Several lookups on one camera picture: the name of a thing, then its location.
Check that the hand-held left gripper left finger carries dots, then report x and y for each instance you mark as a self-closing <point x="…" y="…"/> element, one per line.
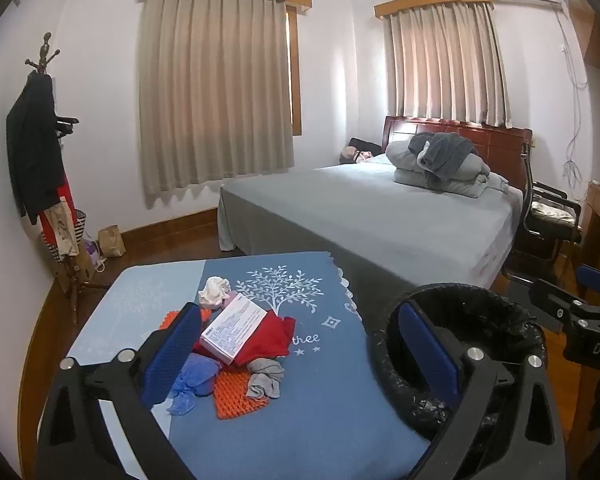
<point x="172" y="355"/>

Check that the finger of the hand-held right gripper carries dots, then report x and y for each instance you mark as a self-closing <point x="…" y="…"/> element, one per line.
<point x="597" y="280"/>
<point x="555" y="300"/>

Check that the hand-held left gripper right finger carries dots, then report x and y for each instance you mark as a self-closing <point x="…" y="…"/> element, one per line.
<point x="430" y="355"/>

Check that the trash bin with black liner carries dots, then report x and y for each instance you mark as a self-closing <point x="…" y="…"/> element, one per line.
<point x="510" y="310"/>

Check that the red cloth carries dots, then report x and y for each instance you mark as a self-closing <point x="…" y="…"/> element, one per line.
<point x="270" y="337"/>

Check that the orange foam net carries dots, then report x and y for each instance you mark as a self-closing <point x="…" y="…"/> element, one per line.
<point x="170" y="319"/>
<point x="235" y="392"/>

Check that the white and pink carton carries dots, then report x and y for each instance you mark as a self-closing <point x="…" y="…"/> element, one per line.
<point x="235" y="327"/>

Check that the white crumpled tissue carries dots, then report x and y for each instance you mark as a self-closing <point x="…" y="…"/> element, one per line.
<point x="215" y="292"/>

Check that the black office chair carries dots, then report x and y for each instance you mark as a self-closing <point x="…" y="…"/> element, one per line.
<point x="545" y="210"/>

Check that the grey cloth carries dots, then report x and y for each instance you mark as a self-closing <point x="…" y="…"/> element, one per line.
<point x="265" y="377"/>

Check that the blue tree-print tablecloth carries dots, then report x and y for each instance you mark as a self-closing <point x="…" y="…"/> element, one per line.
<point x="320" y="400"/>

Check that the cardboard box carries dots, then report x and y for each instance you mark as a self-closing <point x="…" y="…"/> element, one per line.
<point x="82" y="272"/>

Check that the brown paper bag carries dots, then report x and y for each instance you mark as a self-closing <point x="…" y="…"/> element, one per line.
<point x="111" y="242"/>

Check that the purple appliance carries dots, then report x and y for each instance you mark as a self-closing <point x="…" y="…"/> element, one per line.
<point x="92" y="252"/>

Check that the bed with grey sheet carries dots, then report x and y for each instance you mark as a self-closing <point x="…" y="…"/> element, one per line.
<point x="380" y="210"/>

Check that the striped bag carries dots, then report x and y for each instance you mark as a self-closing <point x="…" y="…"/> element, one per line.
<point x="81" y="225"/>

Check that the wooden headboard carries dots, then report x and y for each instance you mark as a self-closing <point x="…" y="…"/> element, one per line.
<point x="505" y="147"/>

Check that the beige tote bag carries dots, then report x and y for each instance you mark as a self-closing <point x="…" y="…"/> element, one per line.
<point x="65" y="230"/>

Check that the dark grey garment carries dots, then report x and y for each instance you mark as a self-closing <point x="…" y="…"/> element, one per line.
<point x="445" y="152"/>

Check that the red garment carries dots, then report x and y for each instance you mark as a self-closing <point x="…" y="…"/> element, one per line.
<point x="65" y="192"/>

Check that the dark bag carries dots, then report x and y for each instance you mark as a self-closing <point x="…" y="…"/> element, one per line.
<point x="362" y="146"/>

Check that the wooden cabinet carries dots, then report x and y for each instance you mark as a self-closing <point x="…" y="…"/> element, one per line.
<point x="597" y="30"/>

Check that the black coat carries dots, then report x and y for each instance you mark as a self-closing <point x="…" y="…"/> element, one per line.
<point x="32" y="145"/>

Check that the black hanger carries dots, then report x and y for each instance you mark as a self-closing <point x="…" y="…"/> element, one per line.
<point x="66" y="122"/>

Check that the wide beige curtain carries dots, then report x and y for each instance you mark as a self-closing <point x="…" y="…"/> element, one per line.
<point x="215" y="95"/>

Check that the short wooden curtain pelmet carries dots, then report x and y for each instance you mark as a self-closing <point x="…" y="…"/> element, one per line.
<point x="430" y="2"/>

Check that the wooden coat rack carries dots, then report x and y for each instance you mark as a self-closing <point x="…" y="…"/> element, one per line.
<point x="44" y="55"/>

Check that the wooden window frame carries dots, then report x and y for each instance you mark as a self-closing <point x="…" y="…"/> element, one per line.
<point x="294" y="70"/>

